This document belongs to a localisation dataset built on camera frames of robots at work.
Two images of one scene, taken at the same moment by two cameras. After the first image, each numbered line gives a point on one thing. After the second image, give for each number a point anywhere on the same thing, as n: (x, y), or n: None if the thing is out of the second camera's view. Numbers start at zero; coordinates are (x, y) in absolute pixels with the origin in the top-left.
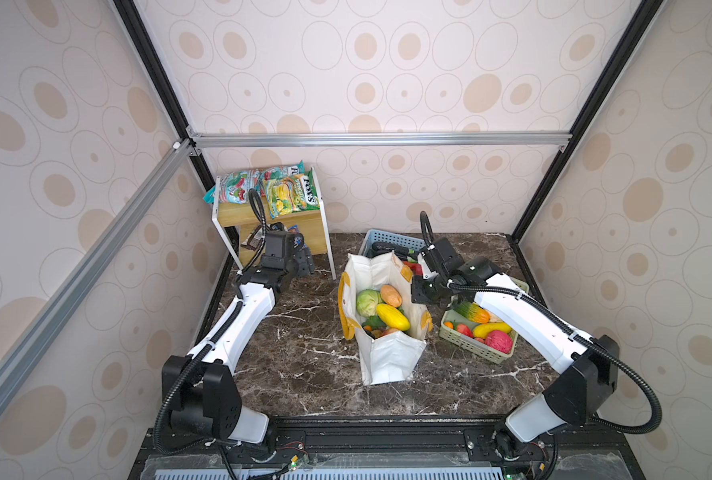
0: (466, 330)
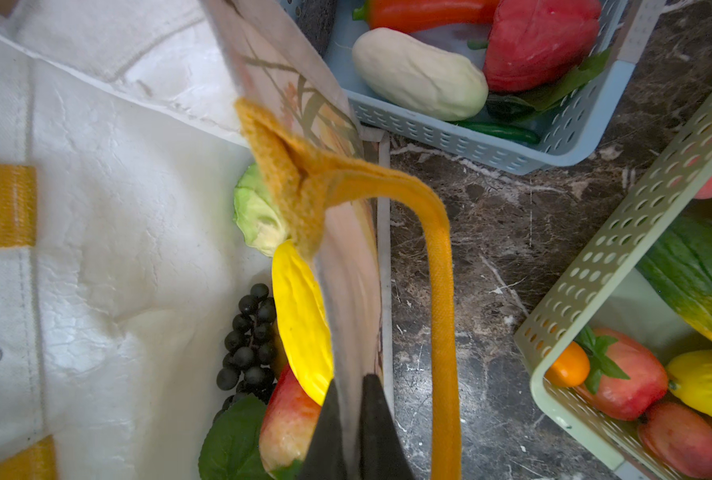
0: (625, 381)
